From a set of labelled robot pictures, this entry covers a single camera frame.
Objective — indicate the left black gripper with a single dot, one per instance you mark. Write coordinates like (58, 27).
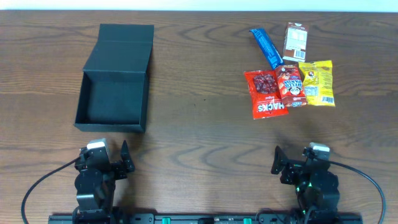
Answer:
(117, 168)

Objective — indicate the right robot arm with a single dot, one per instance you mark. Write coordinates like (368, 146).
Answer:
(316, 187)

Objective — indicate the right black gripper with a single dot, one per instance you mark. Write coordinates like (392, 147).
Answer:
(290, 170)

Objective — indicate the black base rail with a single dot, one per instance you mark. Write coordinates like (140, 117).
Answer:
(148, 218)

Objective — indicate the blue cookie packet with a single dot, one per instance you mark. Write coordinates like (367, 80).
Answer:
(267, 47)

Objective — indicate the red Hacks candy bag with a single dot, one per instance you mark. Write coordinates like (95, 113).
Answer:
(265, 96)

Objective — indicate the black gift box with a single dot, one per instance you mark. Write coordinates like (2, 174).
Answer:
(115, 84)

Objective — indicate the Hello Panda biscuit box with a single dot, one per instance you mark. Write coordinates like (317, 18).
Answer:
(290, 86)

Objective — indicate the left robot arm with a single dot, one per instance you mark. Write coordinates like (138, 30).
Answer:
(96, 183)

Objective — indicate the yellow snack bag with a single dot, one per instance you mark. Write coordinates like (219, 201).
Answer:
(318, 82)

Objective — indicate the brown drink carton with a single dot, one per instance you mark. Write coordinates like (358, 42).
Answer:
(295, 43)

